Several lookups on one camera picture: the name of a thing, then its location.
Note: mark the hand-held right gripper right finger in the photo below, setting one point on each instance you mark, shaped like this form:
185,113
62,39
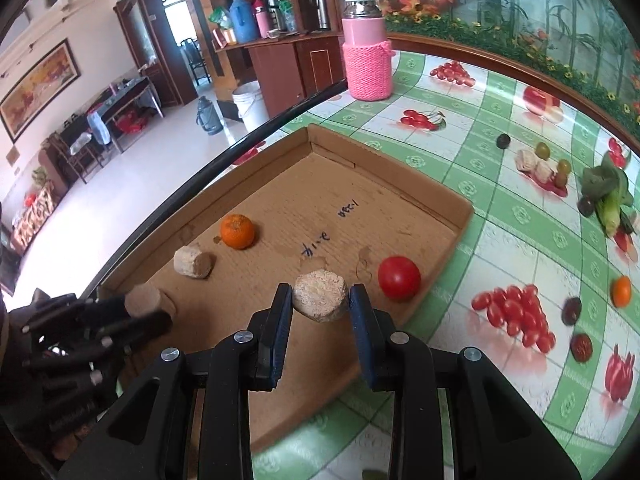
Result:
361,340

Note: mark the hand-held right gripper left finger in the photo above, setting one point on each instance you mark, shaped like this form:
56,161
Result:
284,330

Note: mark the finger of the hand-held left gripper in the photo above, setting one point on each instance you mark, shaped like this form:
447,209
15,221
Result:
135,332
70,312

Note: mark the peeled sugarcane chunk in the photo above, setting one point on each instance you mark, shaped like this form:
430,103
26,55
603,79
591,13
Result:
320,292
145,299
194,262
525,160
544,172

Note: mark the red tomato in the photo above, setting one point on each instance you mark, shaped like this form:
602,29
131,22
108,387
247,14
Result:
398,278

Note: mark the orange tangerine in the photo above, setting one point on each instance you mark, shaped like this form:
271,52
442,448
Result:
621,291
237,231

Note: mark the brown cardboard tray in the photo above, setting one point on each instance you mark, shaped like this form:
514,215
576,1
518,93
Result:
300,195

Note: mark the red and white box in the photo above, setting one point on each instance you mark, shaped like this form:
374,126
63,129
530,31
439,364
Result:
32,215

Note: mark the dark wooden chair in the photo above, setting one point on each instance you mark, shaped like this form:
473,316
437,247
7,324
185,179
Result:
192,60
75,155

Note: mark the dark red jujube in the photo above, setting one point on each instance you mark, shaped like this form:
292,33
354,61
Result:
581,347
571,310

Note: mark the dark dining table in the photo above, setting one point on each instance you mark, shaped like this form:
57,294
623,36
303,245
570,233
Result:
125,97

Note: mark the dark grey jug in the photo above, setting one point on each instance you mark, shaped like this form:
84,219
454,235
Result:
207,117

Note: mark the white plastic bucket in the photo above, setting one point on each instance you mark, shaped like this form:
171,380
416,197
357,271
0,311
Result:
250,105

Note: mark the wooden sideboard counter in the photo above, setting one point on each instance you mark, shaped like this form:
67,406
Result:
280,67

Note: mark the pink knit-covered thermos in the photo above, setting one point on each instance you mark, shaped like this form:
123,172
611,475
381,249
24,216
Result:
367,65

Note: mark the green bok choy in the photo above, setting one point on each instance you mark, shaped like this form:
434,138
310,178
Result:
607,205

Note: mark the blue thermos jug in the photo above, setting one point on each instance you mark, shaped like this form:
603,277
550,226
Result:
242,22

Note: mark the pink bottle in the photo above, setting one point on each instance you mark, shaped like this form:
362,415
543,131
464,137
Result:
261,20

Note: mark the green bag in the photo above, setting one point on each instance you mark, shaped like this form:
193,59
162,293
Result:
220,17

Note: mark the black and silver thermos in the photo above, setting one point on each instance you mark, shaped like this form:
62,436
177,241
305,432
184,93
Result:
320,7
274,10

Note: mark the framed wall painting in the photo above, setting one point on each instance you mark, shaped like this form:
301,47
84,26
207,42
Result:
40,85

